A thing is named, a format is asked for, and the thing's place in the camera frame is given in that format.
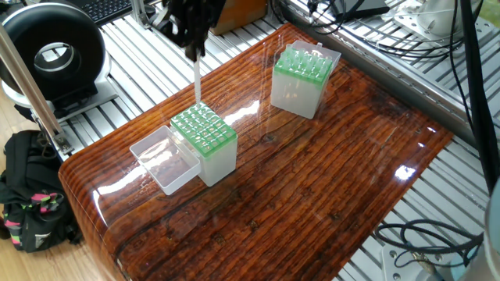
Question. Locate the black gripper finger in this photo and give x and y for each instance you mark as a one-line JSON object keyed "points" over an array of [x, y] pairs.
{"points": [[189, 43], [201, 43]]}

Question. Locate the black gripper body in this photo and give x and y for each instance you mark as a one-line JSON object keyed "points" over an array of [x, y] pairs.
{"points": [[194, 14]]}

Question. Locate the clear tip box with tips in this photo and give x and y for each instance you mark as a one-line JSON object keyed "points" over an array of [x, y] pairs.
{"points": [[293, 97]]}

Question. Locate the brown cardboard box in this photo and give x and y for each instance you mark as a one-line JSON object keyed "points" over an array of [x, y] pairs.
{"points": [[242, 12]]}

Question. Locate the black keyboard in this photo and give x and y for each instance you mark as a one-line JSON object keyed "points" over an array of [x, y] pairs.
{"points": [[105, 9]]}

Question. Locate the black round device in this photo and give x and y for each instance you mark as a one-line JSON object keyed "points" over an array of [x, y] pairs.
{"points": [[78, 47]]}

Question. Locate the clear tip box green rack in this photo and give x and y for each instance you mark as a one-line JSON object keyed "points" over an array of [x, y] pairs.
{"points": [[219, 160]]}

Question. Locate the glossy brown wooden board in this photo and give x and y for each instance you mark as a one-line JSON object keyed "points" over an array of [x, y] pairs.
{"points": [[312, 179]]}

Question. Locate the black backpack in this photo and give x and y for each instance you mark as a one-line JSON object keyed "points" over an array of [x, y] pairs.
{"points": [[31, 179]]}

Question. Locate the white plastic device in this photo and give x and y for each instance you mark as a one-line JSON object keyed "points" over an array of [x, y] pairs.
{"points": [[437, 17]]}

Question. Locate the aluminium bracket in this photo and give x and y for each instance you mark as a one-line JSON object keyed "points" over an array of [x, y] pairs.
{"points": [[141, 12]]}

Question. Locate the aluminium frame post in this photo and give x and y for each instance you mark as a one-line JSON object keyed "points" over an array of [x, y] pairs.
{"points": [[31, 90]]}

